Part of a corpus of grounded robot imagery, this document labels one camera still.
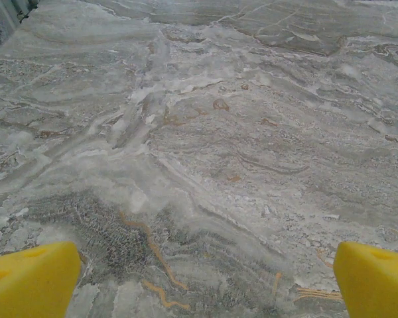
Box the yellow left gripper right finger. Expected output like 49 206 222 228
332 240 398 318

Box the aluminium frame corner post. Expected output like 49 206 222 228
6 0 39 25

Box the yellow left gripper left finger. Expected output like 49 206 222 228
0 241 82 318

